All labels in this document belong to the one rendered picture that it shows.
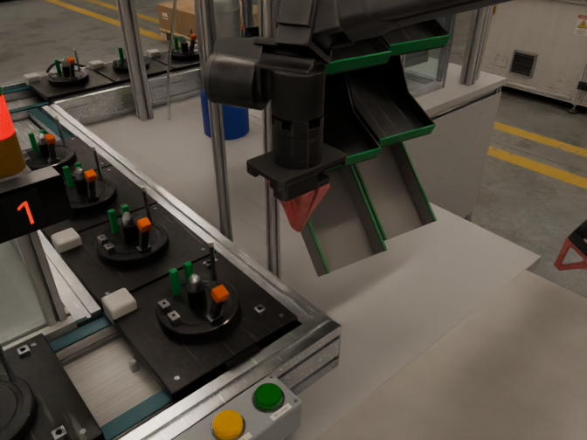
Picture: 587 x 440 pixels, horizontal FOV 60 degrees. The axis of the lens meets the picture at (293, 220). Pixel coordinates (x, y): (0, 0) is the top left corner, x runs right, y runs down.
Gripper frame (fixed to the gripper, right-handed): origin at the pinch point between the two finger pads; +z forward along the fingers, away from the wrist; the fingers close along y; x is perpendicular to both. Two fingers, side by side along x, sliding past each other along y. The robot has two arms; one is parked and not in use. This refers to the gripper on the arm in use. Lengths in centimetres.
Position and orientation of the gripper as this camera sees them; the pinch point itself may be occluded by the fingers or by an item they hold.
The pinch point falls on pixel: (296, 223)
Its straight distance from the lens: 63.2
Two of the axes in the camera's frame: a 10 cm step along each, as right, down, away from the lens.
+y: -7.6, 3.6, -5.4
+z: 0.0, 8.3, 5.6
